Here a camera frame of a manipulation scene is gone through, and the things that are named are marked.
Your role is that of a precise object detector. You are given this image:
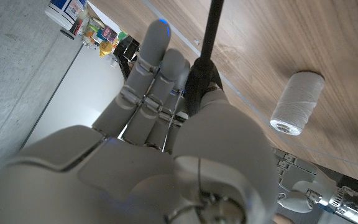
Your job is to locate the black rubber air blower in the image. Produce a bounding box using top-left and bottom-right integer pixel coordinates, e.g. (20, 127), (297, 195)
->
(185, 0), (225, 118)

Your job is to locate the yellow mustard bottle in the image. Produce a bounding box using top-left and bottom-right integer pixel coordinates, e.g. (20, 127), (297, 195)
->
(99, 40), (114, 58)

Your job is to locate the glass jar black lid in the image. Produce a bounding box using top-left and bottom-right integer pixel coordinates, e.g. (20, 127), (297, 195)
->
(60, 11), (90, 40)

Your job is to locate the white thread spool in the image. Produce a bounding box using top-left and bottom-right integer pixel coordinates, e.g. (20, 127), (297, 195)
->
(269, 71), (326, 136)

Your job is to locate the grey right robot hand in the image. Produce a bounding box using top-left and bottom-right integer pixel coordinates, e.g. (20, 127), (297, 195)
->
(0, 18), (280, 224)

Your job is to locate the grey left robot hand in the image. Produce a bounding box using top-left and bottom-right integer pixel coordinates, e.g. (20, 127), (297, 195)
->
(272, 147), (338, 215)

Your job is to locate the white canister blue label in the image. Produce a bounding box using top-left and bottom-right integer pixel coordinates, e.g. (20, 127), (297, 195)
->
(44, 0), (88, 31)

